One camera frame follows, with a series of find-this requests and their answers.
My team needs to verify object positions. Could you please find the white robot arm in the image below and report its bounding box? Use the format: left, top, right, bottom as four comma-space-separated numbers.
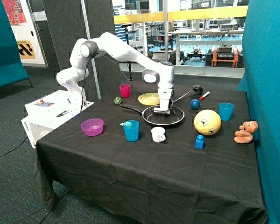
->
56, 32, 174, 115

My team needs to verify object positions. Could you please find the white dish brush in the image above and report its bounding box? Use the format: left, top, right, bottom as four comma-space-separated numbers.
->
153, 110, 171, 116

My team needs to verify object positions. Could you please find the black pan with handle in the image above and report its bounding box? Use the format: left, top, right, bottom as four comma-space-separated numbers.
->
119, 104, 185, 126

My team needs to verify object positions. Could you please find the blue toy brick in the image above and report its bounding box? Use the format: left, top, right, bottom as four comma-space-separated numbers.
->
195, 135, 204, 149

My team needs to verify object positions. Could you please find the black tablecloth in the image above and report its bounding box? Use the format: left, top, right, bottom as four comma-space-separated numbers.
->
33, 87, 268, 224

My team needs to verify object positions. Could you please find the yellow plastic plate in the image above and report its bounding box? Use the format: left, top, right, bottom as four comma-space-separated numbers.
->
138, 93, 159, 106

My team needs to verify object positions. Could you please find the black tripod stand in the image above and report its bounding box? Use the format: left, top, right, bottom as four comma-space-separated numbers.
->
121, 23, 134, 81

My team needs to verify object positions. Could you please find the green toy pepper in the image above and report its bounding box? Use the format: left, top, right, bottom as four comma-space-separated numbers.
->
114, 97, 122, 105

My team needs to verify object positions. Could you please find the purple plastic bowl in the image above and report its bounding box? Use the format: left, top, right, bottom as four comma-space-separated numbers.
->
80, 119, 104, 137

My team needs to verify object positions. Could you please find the blue plastic cup far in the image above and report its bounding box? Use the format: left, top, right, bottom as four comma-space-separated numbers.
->
218, 102, 234, 121

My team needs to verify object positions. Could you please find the brown teddy bear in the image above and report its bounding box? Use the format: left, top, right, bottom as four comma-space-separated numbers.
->
234, 121, 259, 144

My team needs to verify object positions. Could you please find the red white marker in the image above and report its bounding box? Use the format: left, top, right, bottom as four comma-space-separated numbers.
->
199, 91, 210, 101

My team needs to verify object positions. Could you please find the yellow smiley ball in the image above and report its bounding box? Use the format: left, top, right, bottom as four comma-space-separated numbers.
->
194, 110, 221, 136

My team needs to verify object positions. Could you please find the blue plastic cup near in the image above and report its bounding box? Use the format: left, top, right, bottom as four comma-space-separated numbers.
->
123, 120, 139, 142

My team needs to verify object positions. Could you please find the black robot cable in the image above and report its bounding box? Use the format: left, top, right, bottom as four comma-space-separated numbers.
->
80, 52, 154, 112

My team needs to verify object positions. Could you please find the teal sofa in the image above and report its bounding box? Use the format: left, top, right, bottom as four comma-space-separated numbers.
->
0, 1, 29, 88

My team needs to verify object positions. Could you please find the white ceramic mug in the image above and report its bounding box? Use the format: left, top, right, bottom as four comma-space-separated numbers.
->
151, 127, 166, 143

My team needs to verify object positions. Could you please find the black ladle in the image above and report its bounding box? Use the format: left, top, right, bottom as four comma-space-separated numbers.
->
172, 85, 203, 103

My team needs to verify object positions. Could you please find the pink plastic cup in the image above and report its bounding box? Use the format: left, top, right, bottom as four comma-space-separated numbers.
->
119, 84, 130, 98

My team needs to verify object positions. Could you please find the blue plastic cup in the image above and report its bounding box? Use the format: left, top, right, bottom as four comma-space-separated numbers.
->
123, 120, 139, 142
218, 102, 234, 121

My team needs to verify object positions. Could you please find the small dark blue ball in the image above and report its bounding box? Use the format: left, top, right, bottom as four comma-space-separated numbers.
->
190, 99, 201, 110

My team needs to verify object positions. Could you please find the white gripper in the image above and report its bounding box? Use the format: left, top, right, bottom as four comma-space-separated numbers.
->
154, 88, 173, 112

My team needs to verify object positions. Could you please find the white robot control box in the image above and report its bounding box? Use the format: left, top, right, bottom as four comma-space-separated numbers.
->
21, 90, 93, 148

